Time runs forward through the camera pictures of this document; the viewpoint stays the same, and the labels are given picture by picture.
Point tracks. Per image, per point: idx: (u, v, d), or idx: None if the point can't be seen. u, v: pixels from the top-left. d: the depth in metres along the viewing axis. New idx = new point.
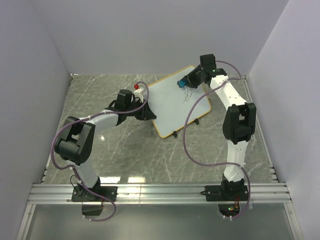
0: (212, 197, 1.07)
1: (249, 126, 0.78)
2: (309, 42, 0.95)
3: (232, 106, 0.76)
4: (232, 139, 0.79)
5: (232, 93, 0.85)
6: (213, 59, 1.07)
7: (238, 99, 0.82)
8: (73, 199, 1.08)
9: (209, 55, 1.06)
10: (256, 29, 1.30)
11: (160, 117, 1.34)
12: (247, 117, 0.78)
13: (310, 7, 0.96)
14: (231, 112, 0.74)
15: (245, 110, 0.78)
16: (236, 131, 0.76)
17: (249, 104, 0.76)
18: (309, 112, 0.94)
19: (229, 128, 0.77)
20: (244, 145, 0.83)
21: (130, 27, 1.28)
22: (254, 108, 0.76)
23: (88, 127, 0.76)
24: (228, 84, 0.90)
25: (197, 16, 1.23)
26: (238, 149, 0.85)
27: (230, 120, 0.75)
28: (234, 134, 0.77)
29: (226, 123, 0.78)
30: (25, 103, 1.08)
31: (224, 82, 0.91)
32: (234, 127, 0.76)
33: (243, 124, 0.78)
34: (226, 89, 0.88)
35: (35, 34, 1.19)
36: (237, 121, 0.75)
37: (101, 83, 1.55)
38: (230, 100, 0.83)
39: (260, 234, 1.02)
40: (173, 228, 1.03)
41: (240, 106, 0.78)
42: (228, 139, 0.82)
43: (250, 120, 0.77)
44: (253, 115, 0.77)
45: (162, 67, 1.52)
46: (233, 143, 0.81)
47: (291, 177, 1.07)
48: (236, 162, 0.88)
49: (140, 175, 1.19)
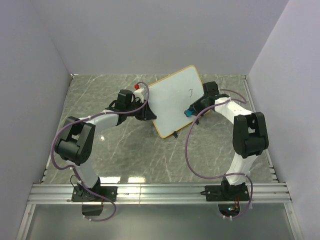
0: (212, 197, 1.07)
1: (261, 137, 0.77)
2: (309, 42, 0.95)
3: (239, 116, 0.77)
4: (244, 153, 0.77)
5: (236, 107, 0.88)
6: (216, 87, 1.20)
7: (243, 110, 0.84)
8: (73, 199, 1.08)
9: (211, 83, 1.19)
10: (255, 29, 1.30)
11: (160, 118, 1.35)
12: (257, 128, 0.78)
13: (310, 7, 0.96)
14: (238, 120, 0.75)
15: (253, 121, 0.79)
16: (247, 143, 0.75)
17: (256, 113, 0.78)
18: (309, 112, 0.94)
19: (239, 141, 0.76)
20: (252, 158, 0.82)
21: (130, 27, 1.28)
22: (262, 117, 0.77)
23: (88, 127, 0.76)
24: (231, 102, 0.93)
25: (196, 16, 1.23)
26: (246, 162, 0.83)
27: (238, 130, 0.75)
28: (246, 147, 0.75)
29: (236, 136, 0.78)
30: (25, 103, 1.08)
31: (227, 99, 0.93)
32: (244, 139, 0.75)
33: (254, 136, 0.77)
34: (230, 105, 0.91)
35: (35, 35, 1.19)
36: (247, 131, 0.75)
37: (101, 83, 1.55)
38: (235, 112, 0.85)
39: (260, 234, 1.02)
40: (173, 228, 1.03)
41: (248, 116, 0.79)
42: (240, 154, 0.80)
43: (261, 130, 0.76)
44: (262, 124, 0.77)
45: (162, 67, 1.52)
46: (244, 157, 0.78)
47: (291, 176, 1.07)
48: (240, 171, 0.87)
49: (140, 175, 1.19)
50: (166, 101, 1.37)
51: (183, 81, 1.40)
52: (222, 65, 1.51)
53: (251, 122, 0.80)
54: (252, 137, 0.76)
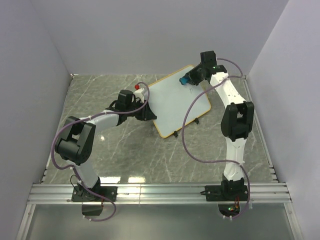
0: (212, 197, 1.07)
1: (247, 123, 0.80)
2: (309, 42, 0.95)
3: (231, 105, 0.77)
4: (230, 136, 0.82)
5: (232, 91, 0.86)
6: (214, 57, 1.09)
7: (237, 97, 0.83)
8: (73, 199, 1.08)
9: (209, 52, 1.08)
10: (255, 30, 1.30)
11: (161, 118, 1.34)
12: (245, 115, 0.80)
13: (310, 7, 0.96)
14: (229, 110, 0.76)
15: (243, 109, 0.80)
16: (234, 129, 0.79)
17: (247, 103, 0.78)
18: (309, 112, 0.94)
19: (227, 126, 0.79)
20: (242, 142, 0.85)
21: (130, 28, 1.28)
22: (252, 107, 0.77)
23: (88, 127, 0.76)
24: (228, 81, 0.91)
25: (196, 16, 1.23)
26: (236, 147, 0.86)
27: (227, 117, 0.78)
28: (231, 131, 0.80)
29: (224, 121, 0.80)
30: (25, 103, 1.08)
31: (224, 79, 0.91)
32: (232, 125, 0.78)
33: (241, 122, 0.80)
34: (226, 86, 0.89)
35: (35, 34, 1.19)
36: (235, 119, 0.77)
37: (101, 83, 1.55)
38: (229, 98, 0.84)
39: (260, 234, 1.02)
40: (173, 228, 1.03)
41: (239, 105, 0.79)
42: (227, 136, 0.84)
43: (248, 118, 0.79)
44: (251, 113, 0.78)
45: (162, 67, 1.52)
46: (232, 140, 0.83)
47: (291, 176, 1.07)
48: (235, 161, 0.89)
49: (140, 175, 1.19)
50: (167, 101, 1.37)
51: None
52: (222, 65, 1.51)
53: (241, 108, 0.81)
54: (239, 123, 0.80)
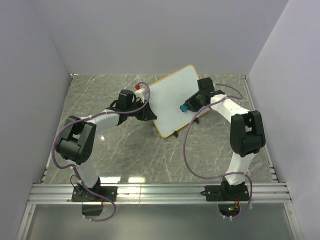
0: (212, 197, 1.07)
1: (257, 135, 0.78)
2: (309, 42, 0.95)
3: (236, 115, 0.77)
4: (241, 152, 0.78)
5: (233, 106, 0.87)
6: (211, 82, 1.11)
7: (240, 109, 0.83)
8: (73, 199, 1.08)
9: (206, 79, 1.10)
10: (255, 29, 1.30)
11: (161, 118, 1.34)
12: (253, 126, 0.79)
13: (310, 6, 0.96)
14: (235, 120, 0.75)
15: (250, 120, 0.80)
16: (245, 142, 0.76)
17: (253, 112, 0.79)
18: (310, 111, 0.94)
19: (237, 140, 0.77)
20: (250, 156, 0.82)
21: (130, 27, 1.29)
22: (258, 115, 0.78)
23: (89, 127, 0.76)
24: (227, 99, 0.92)
25: (196, 16, 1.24)
26: (244, 161, 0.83)
27: (236, 130, 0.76)
28: (243, 145, 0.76)
29: (233, 135, 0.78)
30: (25, 103, 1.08)
31: (223, 98, 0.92)
32: (242, 138, 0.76)
33: (251, 135, 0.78)
34: (226, 103, 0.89)
35: (34, 34, 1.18)
36: (244, 130, 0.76)
37: (101, 83, 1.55)
38: (232, 111, 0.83)
39: (260, 234, 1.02)
40: (173, 228, 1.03)
41: (245, 115, 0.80)
42: (238, 153, 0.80)
43: (258, 129, 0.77)
44: (259, 123, 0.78)
45: (162, 67, 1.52)
46: (242, 156, 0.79)
47: (291, 176, 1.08)
48: (239, 171, 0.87)
49: (140, 175, 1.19)
50: (166, 101, 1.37)
51: (183, 81, 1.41)
52: (222, 64, 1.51)
53: (248, 120, 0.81)
54: (249, 136, 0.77)
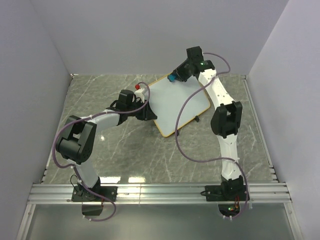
0: (212, 197, 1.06)
1: (236, 121, 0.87)
2: (309, 42, 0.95)
3: (221, 106, 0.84)
4: (221, 134, 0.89)
5: (220, 91, 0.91)
6: (200, 51, 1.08)
7: (225, 98, 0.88)
8: (73, 199, 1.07)
9: (196, 47, 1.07)
10: (255, 29, 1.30)
11: (162, 118, 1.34)
12: (234, 114, 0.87)
13: (310, 6, 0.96)
14: (219, 112, 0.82)
15: (232, 108, 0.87)
16: (223, 127, 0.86)
17: (236, 103, 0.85)
18: (310, 111, 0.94)
19: (217, 126, 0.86)
20: (233, 138, 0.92)
21: (130, 27, 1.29)
22: (240, 107, 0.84)
23: (90, 126, 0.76)
24: (216, 80, 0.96)
25: (196, 17, 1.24)
26: (229, 144, 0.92)
27: (217, 118, 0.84)
28: (222, 129, 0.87)
29: (215, 121, 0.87)
30: (25, 103, 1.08)
31: (212, 78, 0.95)
32: (221, 125, 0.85)
33: (231, 121, 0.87)
34: (215, 85, 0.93)
35: (34, 34, 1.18)
36: (225, 119, 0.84)
37: (101, 83, 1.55)
38: (218, 98, 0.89)
39: (260, 234, 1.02)
40: (173, 228, 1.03)
41: (228, 105, 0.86)
42: (218, 134, 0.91)
43: (237, 117, 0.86)
44: (239, 113, 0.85)
45: (162, 67, 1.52)
46: (223, 137, 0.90)
47: (291, 176, 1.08)
48: (230, 157, 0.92)
49: (140, 175, 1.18)
50: (166, 101, 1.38)
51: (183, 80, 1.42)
52: (221, 64, 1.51)
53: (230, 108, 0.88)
54: (229, 122, 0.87)
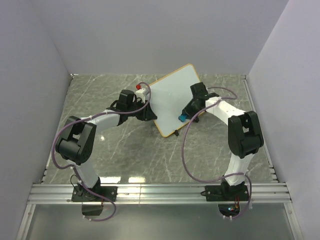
0: (212, 197, 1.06)
1: (256, 135, 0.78)
2: (308, 42, 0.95)
3: (233, 117, 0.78)
4: (241, 153, 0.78)
5: (228, 107, 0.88)
6: (203, 87, 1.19)
7: (236, 111, 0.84)
8: (73, 198, 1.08)
9: (199, 84, 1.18)
10: (255, 29, 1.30)
11: (162, 118, 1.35)
12: (251, 127, 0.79)
13: (309, 7, 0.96)
14: (232, 122, 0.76)
15: (247, 120, 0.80)
16: (243, 143, 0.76)
17: (249, 112, 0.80)
18: (310, 112, 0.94)
19: (236, 141, 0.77)
20: (250, 156, 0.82)
21: (130, 27, 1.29)
22: (255, 115, 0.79)
23: (89, 127, 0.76)
24: (222, 102, 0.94)
25: (196, 17, 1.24)
26: (244, 161, 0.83)
27: (234, 132, 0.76)
28: (242, 146, 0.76)
29: (232, 136, 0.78)
30: (25, 102, 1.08)
31: (218, 100, 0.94)
32: (240, 139, 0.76)
33: (249, 135, 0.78)
34: (222, 105, 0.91)
35: (35, 35, 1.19)
36: (242, 131, 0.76)
37: (101, 83, 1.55)
38: (228, 113, 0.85)
39: (260, 234, 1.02)
40: (173, 228, 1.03)
41: (241, 116, 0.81)
42: (236, 154, 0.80)
43: (256, 129, 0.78)
44: (255, 123, 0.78)
45: (162, 67, 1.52)
46: (242, 157, 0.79)
47: (291, 176, 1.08)
48: (239, 171, 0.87)
49: (140, 175, 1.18)
50: (166, 100, 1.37)
51: (183, 79, 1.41)
52: (221, 64, 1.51)
53: (245, 121, 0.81)
54: (248, 137, 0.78)
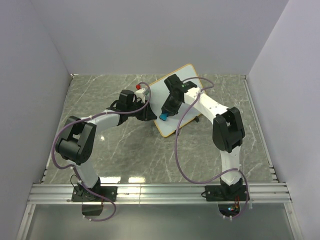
0: (212, 198, 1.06)
1: (239, 130, 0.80)
2: (308, 42, 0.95)
3: (217, 117, 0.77)
4: (227, 148, 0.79)
5: (211, 103, 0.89)
6: (177, 78, 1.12)
7: (219, 107, 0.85)
8: (73, 199, 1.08)
9: (173, 76, 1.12)
10: (255, 29, 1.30)
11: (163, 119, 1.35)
12: (233, 122, 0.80)
13: (309, 7, 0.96)
14: (217, 122, 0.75)
15: (229, 116, 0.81)
16: (229, 139, 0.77)
17: (232, 109, 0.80)
18: (310, 112, 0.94)
19: (221, 139, 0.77)
20: (237, 150, 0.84)
21: (130, 28, 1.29)
22: (237, 111, 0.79)
23: (89, 127, 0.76)
24: (202, 95, 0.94)
25: (196, 17, 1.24)
26: (233, 155, 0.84)
27: (218, 130, 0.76)
28: (227, 142, 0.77)
29: (216, 134, 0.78)
30: (26, 103, 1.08)
31: (198, 95, 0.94)
32: (225, 135, 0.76)
33: (233, 131, 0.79)
34: (203, 101, 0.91)
35: (35, 35, 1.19)
36: (226, 128, 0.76)
37: (101, 83, 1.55)
38: (211, 110, 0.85)
39: (260, 234, 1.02)
40: (173, 229, 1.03)
41: (224, 114, 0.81)
42: (223, 149, 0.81)
43: (239, 124, 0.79)
44: (238, 119, 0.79)
45: (162, 67, 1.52)
46: (228, 152, 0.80)
47: (291, 176, 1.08)
48: (233, 167, 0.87)
49: (140, 175, 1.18)
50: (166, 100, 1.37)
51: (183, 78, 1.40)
52: (222, 64, 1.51)
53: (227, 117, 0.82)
54: (232, 132, 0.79)
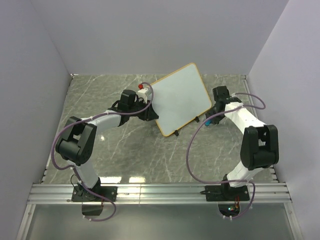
0: (212, 197, 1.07)
1: (271, 151, 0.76)
2: (308, 42, 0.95)
3: (251, 128, 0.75)
4: (250, 166, 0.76)
5: (248, 116, 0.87)
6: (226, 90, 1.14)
7: (255, 121, 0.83)
8: (73, 198, 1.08)
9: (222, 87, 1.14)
10: (255, 29, 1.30)
11: (164, 118, 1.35)
12: (267, 141, 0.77)
13: (309, 7, 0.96)
14: (248, 132, 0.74)
15: (265, 134, 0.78)
16: (255, 156, 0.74)
17: (269, 126, 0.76)
18: (310, 112, 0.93)
19: (248, 153, 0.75)
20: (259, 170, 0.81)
21: (130, 27, 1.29)
22: (274, 130, 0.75)
23: (89, 129, 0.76)
24: (243, 109, 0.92)
25: (196, 17, 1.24)
26: (251, 172, 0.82)
27: (248, 143, 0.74)
28: (253, 159, 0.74)
29: (245, 147, 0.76)
30: (25, 103, 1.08)
31: (238, 107, 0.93)
32: (253, 152, 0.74)
33: (264, 150, 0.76)
34: (241, 113, 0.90)
35: (35, 35, 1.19)
36: (257, 145, 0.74)
37: (101, 83, 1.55)
38: (246, 122, 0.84)
39: (260, 234, 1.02)
40: (173, 228, 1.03)
41: (260, 128, 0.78)
42: (246, 165, 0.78)
43: (272, 145, 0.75)
44: (274, 140, 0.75)
45: (162, 67, 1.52)
46: (250, 170, 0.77)
47: (291, 176, 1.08)
48: (242, 178, 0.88)
49: (140, 175, 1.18)
50: (167, 100, 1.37)
51: (185, 79, 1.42)
52: (222, 64, 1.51)
53: (263, 133, 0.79)
54: (262, 151, 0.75)
